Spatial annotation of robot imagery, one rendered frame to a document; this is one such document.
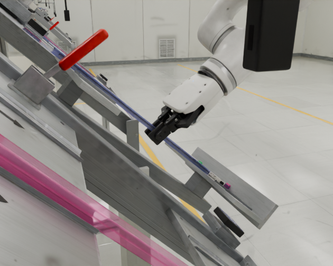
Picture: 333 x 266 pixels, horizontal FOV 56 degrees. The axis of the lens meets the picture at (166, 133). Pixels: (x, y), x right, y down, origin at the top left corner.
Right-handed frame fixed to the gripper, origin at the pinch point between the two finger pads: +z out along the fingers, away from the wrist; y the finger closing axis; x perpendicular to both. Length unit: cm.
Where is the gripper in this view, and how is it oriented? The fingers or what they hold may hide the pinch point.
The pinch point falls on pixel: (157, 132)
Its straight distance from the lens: 65.4
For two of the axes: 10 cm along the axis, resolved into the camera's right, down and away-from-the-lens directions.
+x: 5.5, 6.7, 5.0
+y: 4.0, 3.2, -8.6
